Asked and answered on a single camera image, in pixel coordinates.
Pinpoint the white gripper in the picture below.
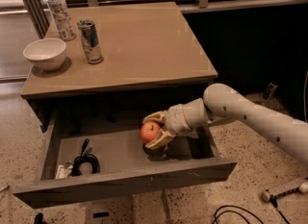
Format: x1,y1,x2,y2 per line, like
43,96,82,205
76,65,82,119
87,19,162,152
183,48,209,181
142,104,193,150

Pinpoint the red apple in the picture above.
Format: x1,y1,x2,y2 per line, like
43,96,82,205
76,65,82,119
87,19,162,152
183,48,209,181
140,121,161,144

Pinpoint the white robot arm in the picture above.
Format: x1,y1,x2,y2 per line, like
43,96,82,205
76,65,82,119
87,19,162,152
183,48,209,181
143,84,308,166

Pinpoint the brown cabinet with top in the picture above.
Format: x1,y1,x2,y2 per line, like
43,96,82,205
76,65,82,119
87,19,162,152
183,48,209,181
21,2,218,125

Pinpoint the open grey top drawer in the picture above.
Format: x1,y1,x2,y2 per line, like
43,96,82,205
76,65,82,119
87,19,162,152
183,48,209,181
13,102,237,209

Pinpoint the white adapter in drawer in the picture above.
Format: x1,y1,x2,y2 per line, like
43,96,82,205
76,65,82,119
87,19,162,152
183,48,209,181
55,162,73,179

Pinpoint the silver drink can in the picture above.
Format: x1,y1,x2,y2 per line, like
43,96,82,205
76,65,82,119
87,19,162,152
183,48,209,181
77,19,103,64

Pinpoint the small dark device on floor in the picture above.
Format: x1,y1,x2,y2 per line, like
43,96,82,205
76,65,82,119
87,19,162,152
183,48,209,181
263,83,277,100

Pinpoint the white power strip on floor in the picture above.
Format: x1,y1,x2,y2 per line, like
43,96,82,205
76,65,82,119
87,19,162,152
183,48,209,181
261,178,308,202

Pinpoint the white ceramic bowl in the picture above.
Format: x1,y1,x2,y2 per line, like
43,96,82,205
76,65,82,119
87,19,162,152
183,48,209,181
23,37,66,71

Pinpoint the clear plastic water bottle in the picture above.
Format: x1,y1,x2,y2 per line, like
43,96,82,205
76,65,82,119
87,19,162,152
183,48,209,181
47,0,76,41

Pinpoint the black object at bottom edge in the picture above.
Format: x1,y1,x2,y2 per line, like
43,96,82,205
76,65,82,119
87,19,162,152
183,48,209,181
34,213,45,224

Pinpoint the black coiled cable in drawer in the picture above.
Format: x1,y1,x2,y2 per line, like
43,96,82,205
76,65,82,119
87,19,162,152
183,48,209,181
69,138,101,177

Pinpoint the black cable on floor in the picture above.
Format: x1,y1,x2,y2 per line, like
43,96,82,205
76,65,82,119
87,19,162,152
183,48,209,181
211,198,292,224

